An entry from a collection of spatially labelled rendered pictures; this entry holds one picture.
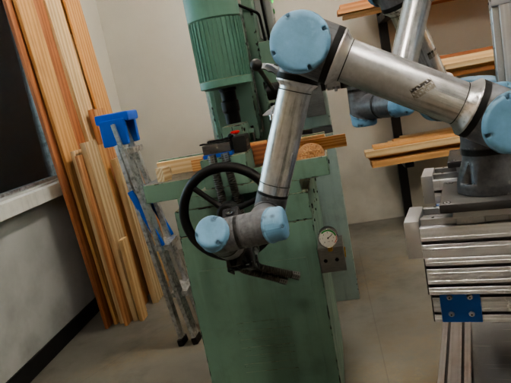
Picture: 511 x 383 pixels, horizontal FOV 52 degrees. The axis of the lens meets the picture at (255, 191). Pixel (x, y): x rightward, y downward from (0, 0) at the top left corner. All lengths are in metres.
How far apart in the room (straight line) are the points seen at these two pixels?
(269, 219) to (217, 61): 0.75
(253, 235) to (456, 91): 0.49
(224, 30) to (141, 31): 2.57
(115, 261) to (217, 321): 1.35
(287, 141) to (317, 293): 0.69
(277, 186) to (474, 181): 0.43
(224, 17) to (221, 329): 1.02
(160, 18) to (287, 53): 3.24
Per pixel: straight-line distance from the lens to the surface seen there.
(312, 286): 1.71
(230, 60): 1.71
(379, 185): 4.11
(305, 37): 1.01
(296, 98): 1.17
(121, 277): 3.05
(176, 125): 4.17
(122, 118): 2.46
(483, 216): 1.23
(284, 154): 1.18
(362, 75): 1.03
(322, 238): 1.59
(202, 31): 1.72
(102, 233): 2.96
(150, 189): 1.71
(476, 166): 1.21
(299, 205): 1.63
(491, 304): 1.35
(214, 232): 1.10
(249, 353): 1.84
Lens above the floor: 1.12
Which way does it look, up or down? 10 degrees down
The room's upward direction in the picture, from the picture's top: 11 degrees counter-clockwise
